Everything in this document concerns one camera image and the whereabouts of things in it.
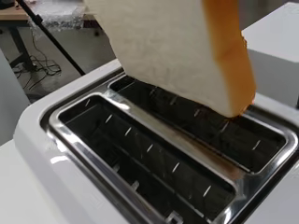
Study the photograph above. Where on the bread slice with brown crust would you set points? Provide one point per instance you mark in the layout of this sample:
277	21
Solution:
174	49

